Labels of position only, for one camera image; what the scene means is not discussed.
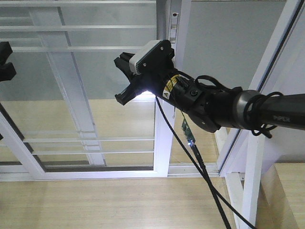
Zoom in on aluminium door floor track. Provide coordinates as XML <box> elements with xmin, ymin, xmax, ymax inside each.
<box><xmin>168</xmin><ymin>163</ymin><xmax>219</xmax><ymax>177</ymax></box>

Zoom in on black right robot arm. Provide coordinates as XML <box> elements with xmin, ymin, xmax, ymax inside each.
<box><xmin>114</xmin><ymin>40</ymin><xmax>305</xmax><ymax>137</ymax></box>

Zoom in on white wooden support brace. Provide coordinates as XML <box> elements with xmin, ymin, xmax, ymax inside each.
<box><xmin>214</xmin><ymin>126</ymin><xmax>266</xmax><ymax>229</ymax></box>

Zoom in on white framed sliding glass door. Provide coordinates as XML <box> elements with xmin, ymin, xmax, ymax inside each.
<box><xmin>0</xmin><ymin>0</ymin><xmax>193</xmax><ymax>178</ymax></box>

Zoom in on white door frame post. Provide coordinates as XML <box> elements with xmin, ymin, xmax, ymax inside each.
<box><xmin>216</xmin><ymin>0</ymin><xmax>305</xmax><ymax>178</ymax></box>

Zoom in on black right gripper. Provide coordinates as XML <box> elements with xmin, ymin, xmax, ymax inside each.
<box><xmin>114</xmin><ymin>46</ymin><xmax>191</xmax><ymax>107</ymax></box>

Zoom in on white fixed glass door panel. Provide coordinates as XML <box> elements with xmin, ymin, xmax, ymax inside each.
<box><xmin>0</xmin><ymin>0</ymin><xmax>158</xmax><ymax>182</ymax></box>

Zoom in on black cable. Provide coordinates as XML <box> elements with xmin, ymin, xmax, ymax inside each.
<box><xmin>154</xmin><ymin>95</ymin><xmax>257</xmax><ymax>229</ymax></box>

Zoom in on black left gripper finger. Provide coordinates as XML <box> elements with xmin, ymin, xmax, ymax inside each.
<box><xmin>0</xmin><ymin>62</ymin><xmax>16</xmax><ymax>82</ymax></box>
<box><xmin>0</xmin><ymin>42</ymin><xmax>12</xmax><ymax>65</ymax></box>

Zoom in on light wooden box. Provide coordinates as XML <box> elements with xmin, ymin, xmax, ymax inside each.
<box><xmin>261</xmin><ymin>163</ymin><xmax>305</xmax><ymax>229</ymax></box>

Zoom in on green circuit board dongle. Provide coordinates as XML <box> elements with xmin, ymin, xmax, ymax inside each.
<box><xmin>181</xmin><ymin>114</ymin><xmax>195</xmax><ymax>147</ymax></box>

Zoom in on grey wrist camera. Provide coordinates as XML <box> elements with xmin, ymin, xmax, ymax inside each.
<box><xmin>129</xmin><ymin>40</ymin><xmax>171</xmax><ymax>75</ymax></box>

